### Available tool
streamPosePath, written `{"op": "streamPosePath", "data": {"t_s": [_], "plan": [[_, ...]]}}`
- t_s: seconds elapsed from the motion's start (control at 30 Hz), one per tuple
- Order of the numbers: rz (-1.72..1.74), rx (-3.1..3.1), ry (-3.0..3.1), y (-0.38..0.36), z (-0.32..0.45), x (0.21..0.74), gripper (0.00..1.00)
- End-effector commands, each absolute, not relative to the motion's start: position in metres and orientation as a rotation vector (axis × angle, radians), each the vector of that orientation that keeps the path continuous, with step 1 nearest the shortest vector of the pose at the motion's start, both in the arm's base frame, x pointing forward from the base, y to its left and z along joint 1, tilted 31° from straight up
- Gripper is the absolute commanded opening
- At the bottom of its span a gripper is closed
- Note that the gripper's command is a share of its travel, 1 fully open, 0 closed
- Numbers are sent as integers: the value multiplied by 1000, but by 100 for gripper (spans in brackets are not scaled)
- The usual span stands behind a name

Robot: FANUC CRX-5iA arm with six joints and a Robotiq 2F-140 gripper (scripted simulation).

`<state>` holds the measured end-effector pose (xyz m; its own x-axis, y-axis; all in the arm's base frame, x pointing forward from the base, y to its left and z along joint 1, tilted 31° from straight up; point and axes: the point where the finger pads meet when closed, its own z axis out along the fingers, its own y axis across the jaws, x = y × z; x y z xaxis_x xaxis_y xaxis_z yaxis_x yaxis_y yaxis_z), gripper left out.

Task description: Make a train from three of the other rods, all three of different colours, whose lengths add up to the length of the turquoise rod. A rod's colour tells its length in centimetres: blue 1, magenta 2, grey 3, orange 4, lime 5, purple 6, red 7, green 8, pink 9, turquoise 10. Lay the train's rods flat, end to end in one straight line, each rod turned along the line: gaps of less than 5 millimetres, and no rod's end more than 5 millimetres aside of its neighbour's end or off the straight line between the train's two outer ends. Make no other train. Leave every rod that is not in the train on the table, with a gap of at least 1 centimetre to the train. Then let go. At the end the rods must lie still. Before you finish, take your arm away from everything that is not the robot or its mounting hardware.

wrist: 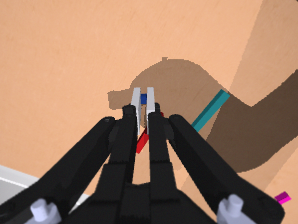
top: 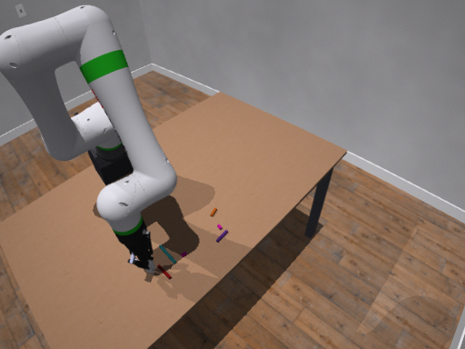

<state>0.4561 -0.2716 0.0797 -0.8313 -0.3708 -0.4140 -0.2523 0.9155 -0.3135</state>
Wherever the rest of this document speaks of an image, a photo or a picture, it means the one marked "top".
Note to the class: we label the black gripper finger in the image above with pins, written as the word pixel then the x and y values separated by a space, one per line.
pixel 143 262
pixel 147 247

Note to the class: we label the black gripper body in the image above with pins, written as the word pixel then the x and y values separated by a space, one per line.
pixel 133 248

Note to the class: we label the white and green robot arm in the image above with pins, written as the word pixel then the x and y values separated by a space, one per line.
pixel 30 54

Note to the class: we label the purple rod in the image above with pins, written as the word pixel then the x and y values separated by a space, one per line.
pixel 221 236

